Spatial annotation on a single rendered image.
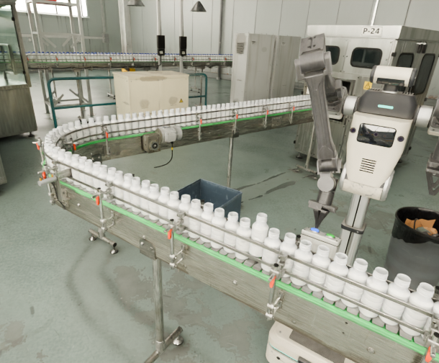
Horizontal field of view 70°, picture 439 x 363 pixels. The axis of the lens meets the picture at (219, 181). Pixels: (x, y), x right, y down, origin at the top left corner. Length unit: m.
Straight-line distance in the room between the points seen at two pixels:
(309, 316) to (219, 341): 1.13
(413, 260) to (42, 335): 2.55
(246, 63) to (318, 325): 6.29
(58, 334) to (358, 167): 2.04
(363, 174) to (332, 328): 0.70
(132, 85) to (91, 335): 3.74
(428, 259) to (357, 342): 1.54
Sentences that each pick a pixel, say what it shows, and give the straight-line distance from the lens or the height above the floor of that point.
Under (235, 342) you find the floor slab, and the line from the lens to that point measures 2.26.
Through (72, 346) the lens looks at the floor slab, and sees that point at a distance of 2.36.
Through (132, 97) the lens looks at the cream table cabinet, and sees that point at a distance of 5.19.
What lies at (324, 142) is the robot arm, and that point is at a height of 1.45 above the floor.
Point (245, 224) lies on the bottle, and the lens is 1.16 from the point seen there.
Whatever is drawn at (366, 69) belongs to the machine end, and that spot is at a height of 1.49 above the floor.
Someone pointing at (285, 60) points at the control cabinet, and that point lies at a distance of 7.97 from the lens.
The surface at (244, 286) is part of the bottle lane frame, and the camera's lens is 1.27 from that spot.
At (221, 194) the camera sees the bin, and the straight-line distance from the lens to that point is 1.94.
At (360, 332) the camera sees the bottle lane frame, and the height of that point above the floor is 0.95.
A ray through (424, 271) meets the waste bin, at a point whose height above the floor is 0.34.
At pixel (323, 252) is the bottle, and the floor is 1.16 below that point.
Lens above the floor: 1.77
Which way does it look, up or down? 25 degrees down
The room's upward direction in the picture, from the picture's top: 3 degrees clockwise
